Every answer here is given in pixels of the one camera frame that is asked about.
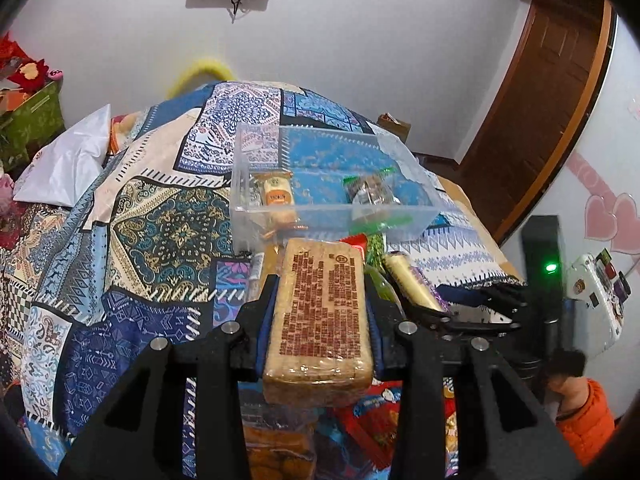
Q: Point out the orange printed pillow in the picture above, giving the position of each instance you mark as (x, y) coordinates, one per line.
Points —
(120, 130)

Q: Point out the red plastic bag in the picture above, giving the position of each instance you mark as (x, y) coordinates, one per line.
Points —
(10, 50)

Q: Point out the patchwork printed blanket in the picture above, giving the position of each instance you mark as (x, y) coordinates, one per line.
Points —
(150, 220)

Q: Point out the red plush toy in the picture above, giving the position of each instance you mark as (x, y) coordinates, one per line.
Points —
(32, 74)

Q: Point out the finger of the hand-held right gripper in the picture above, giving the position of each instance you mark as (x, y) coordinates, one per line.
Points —
(507, 299)
(465, 329)

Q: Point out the white toy camera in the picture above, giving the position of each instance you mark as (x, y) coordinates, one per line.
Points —
(590, 320)

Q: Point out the green storage box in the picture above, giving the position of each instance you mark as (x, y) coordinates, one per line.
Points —
(35, 115)

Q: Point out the brown wooden door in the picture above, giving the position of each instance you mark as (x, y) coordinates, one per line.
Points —
(540, 110)

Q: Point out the tan cake snack packet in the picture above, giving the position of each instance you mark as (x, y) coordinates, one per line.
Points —
(320, 320)

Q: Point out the yellow foam tube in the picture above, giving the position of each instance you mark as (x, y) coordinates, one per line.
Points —
(200, 66)

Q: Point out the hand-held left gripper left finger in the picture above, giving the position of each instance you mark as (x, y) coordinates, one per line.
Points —
(267, 312)

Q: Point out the red cartoon snack packet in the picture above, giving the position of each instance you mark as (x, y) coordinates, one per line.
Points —
(370, 422)

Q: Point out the green snack packet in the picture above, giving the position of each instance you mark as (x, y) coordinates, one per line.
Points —
(376, 249)

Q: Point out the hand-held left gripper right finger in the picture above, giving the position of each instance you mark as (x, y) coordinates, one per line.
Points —
(373, 320)

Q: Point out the clear plastic container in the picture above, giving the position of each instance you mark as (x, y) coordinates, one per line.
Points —
(330, 220)

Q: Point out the clear green-edged snack packet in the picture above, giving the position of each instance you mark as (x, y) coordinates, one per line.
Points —
(372, 195)

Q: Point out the pink heart wall sticker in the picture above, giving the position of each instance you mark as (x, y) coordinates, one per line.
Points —
(602, 215)

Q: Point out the small cardboard box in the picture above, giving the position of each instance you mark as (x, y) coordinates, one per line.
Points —
(395, 127)

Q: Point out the orange label snack packet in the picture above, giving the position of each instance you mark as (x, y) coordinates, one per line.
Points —
(277, 192)

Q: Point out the black tower speaker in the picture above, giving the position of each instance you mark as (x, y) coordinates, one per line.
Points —
(537, 245)

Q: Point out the white pillow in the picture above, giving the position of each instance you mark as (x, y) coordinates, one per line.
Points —
(65, 160)

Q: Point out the gold stick snack packet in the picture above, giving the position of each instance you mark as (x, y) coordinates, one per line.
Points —
(410, 277)

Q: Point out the orange-brown snack packet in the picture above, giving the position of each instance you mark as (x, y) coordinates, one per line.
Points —
(275, 447)

